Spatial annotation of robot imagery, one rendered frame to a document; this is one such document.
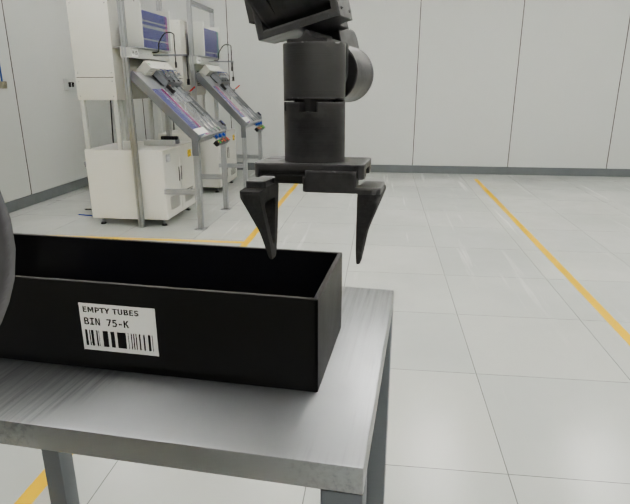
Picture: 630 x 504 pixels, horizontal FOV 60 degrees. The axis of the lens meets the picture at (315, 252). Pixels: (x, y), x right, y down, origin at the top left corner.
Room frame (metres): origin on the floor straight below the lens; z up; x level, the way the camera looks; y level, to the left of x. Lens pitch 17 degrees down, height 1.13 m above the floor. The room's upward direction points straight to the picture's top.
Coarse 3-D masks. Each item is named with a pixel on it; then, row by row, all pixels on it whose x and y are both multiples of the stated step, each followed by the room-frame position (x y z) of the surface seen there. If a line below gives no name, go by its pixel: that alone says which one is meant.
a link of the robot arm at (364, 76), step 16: (336, 0) 0.50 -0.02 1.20; (256, 16) 0.53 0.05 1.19; (320, 16) 0.51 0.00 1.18; (336, 16) 0.50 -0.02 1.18; (272, 32) 0.52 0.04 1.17; (288, 32) 0.52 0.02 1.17; (320, 32) 0.55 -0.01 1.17; (336, 32) 0.56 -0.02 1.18; (352, 32) 0.60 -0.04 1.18; (352, 48) 0.58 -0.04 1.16; (352, 64) 0.55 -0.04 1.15; (368, 64) 0.59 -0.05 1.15; (352, 80) 0.55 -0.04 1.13; (368, 80) 0.59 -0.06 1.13; (352, 96) 0.57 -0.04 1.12
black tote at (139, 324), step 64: (64, 256) 0.78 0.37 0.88; (128, 256) 0.76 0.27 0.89; (192, 256) 0.74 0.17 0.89; (256, 256) 0.72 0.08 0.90; (320, 256) 0.70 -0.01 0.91; (64, 320) 0.59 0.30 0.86; (128, 320) 0.58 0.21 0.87; (192, 320) 0.56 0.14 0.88; (256, 320) 0.55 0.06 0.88; (320, 320) 0.55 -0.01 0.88; (256, 384) 0.55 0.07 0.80; (320, 384) 0.55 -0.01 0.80
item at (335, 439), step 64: (384, 320) 0.73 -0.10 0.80; (0, 384) 0.55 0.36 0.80; (64, 384) 0.55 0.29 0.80; (128, 384) 0.55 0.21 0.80; (192, 384) 0.55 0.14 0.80; (384, 384) 0.81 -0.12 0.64; (64, 448) 0.47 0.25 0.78; (128, 448) 0.45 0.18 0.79; (192, 448) 0.44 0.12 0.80; (256, 448) 0.44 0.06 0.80; (320, 448) 0.44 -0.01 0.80; (384, 448) 0.81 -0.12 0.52
